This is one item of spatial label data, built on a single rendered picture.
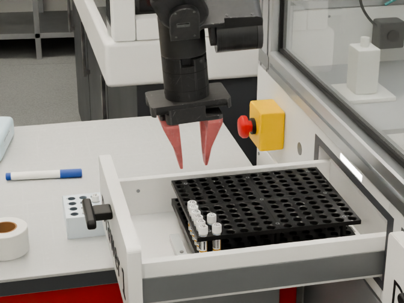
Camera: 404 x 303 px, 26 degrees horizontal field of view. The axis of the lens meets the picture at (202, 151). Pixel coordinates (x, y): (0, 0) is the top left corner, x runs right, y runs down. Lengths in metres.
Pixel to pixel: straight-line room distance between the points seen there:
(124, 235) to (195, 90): 0.20
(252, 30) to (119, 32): 0.88
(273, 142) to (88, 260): 0.39
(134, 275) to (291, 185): 0.31
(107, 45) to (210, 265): 0.93
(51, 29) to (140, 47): 3.03
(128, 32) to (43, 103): 2.36
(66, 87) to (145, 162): 2.81
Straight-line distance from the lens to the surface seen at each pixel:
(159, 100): 1.11
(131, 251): 1.04
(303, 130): 1.42
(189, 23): 1.02
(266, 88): 1.61
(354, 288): 1.29
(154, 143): 1.76
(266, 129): 1.51
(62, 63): 4.85
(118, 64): 1.95
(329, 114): 1.30
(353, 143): 1.22
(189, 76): 1.08
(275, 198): 1.22
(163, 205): 1.32
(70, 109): 4.16
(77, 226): 1.41
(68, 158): 1.71
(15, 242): 1.37
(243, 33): 1.07
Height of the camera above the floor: 1.44
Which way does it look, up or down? 23 degrees down
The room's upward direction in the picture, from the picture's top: straight up
